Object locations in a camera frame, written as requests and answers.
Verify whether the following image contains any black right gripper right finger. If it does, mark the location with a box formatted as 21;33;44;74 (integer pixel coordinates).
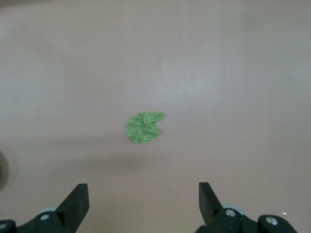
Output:
196;182;259;233

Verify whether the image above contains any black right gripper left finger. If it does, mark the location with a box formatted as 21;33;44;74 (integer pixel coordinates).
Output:
16;183;90;233

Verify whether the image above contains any green lettuce leaf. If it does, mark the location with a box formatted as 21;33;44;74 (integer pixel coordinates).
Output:
124;111;167;145

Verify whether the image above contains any brown table cover mat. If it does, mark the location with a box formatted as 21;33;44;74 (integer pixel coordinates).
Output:
0;0;311;233

